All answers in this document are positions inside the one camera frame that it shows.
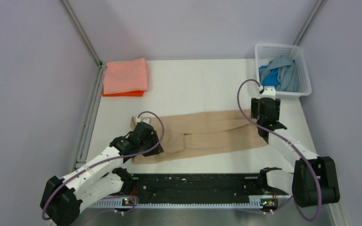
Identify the folded orange t shirt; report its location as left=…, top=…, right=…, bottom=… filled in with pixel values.
left=102, top=90, right=145, bottom=97

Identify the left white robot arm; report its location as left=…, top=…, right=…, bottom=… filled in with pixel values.
left=40, top=120, right=165, bottom=226

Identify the white plastic basket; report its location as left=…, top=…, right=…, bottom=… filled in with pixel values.
left=255, top=44, right=312, bottom=97

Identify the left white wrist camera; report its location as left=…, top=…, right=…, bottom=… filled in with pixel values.
left=135, top=117, right=151, bottom=124

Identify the white slotted cable duct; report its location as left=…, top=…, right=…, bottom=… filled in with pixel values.
left=89, top=198, right=263, bottom=209

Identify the light blue t shirt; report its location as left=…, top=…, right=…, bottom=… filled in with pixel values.
left=263, top=55, right=300, bottom=92

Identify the beige t shirt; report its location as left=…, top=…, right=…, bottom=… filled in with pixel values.
left=133, top=110, right=267, bottom=164

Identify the left aluminium frame post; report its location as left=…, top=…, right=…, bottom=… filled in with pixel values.
left=59, top=0, right=102, bottom=67

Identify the bright blue t shirt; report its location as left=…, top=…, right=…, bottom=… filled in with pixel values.
left=259, top=65, right=280, bottom=87

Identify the right aluminium frame post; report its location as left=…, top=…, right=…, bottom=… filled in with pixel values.
left=293, top=0, right=327, bottom=46

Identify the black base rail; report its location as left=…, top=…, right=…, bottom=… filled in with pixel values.
left=118, top=173, right=289, bottom=205

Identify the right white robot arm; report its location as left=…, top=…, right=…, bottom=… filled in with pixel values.
left=251, top=97, right=340, bottom=208

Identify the aluminium frame post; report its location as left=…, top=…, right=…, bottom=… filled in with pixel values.
left=293, top=0, right=327, bottom=46
left=59, top=0, right=102, bottom=67

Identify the folded pink t shirt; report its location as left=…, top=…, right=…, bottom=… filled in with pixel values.
left=102, top=58, right=149, bottom=94

